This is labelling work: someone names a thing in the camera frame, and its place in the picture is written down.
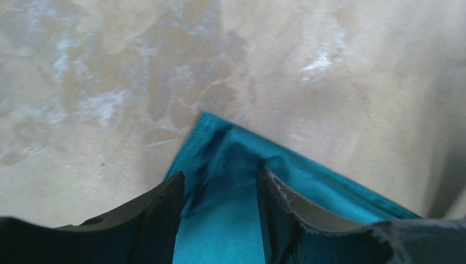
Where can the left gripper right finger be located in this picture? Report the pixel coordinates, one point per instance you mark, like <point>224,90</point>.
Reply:
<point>296,230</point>

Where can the teal cloth napkin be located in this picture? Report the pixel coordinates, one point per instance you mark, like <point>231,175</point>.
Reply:
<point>220,220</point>

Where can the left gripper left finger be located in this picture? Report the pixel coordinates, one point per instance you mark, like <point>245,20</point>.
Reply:
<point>142,230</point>

